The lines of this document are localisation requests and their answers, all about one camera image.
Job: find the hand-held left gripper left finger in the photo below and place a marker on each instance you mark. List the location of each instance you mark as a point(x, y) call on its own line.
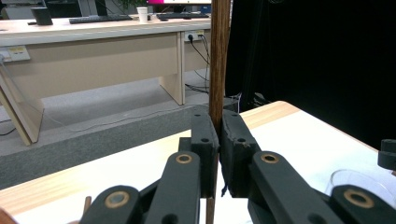
point(205, 155)

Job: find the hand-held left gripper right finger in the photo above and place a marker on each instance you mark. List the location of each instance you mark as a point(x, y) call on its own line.
point(236, 155)

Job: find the brown wooden chopstick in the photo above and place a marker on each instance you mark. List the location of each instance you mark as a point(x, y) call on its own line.
point(219, 62)
point(87, 205)

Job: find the clear drinking glass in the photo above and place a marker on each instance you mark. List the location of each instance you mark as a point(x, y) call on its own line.
point(358, 183)

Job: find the white table mat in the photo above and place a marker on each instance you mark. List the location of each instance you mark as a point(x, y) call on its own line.
point(295, 149)

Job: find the black curtain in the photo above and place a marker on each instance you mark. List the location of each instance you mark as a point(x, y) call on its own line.
point(311, 62)

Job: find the black keyboard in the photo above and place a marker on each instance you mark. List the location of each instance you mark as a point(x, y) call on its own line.
point(180, 15)
point(99, 19)

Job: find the beige office desk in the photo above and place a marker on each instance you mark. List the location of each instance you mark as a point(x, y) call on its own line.
point(93, 62)

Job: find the white paper cup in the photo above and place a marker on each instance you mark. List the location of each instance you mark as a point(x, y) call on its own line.
point(142, 15)

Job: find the bright computer monitor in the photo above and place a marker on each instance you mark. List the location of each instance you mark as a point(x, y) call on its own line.
point(186, 1)

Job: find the green plant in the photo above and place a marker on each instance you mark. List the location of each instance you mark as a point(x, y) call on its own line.
point(130, 3)

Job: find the dark computer monitor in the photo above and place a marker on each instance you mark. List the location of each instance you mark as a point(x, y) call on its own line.
point(62, 7)

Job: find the black cylinder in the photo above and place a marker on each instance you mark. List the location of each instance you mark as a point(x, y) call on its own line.
point(42, 17)

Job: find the white wall power outlet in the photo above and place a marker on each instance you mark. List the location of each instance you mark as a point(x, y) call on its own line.
point(17, 53)
point(199, 32)

